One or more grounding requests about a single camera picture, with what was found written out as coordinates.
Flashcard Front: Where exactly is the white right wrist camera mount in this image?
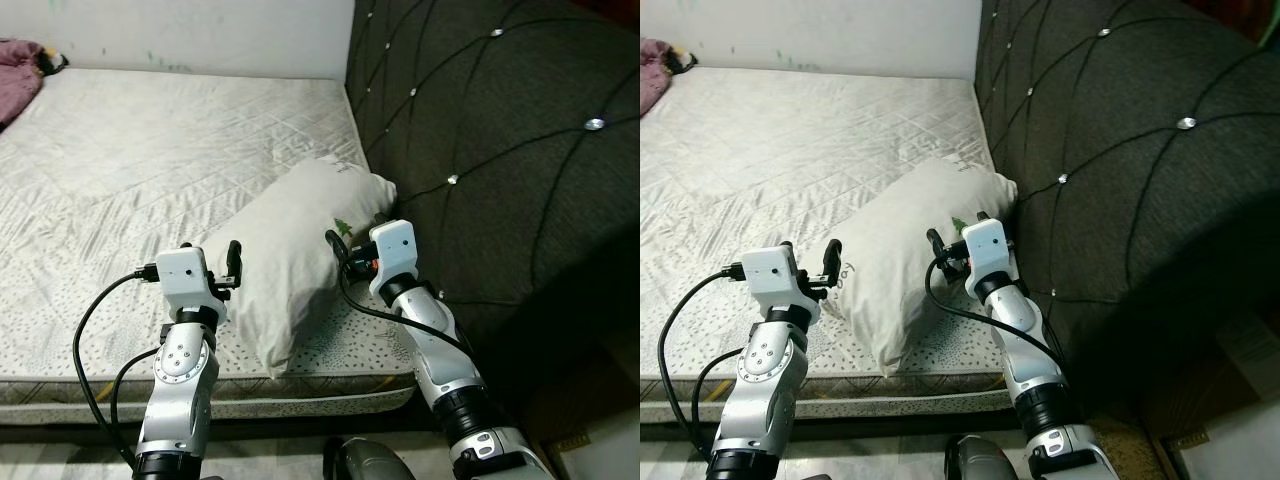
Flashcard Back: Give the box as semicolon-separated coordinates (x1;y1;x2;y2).
368;220;419;299
962;218;1013;296

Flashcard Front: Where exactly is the purple Mickey print blanket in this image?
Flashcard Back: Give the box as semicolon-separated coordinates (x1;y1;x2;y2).
640;38;701;116
0;38;71;129

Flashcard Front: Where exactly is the short black left arm cable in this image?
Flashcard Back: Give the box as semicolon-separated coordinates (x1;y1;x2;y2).
689;345;747;443
108;325;171;451

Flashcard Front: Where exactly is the grey quilted mattress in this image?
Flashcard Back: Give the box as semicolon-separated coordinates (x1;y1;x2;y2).
0;67;421;426
640;67;1021;426

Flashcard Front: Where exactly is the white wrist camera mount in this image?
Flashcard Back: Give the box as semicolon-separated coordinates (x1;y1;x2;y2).
962;218;1013;296
153;245;229;326
368;220;419;299
742;245;816;326

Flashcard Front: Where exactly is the grey robot right leg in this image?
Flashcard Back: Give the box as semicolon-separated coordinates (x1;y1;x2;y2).
325;435;413;480
945;435;1023;480

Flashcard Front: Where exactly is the dark tufted headboard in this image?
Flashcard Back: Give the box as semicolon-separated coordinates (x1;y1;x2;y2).
972;0;1280;421
343;0;641;431

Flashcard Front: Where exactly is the white pillow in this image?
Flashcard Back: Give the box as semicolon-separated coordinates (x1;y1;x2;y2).
198;155;399;379
822;155;1019;379

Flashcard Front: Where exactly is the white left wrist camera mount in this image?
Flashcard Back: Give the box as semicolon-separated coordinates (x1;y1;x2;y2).
742;245;816;326
153;245;229;326

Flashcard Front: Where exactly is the long black left arm cable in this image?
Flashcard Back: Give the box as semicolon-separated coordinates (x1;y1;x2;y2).
657;263;749;461
72;264;161;471

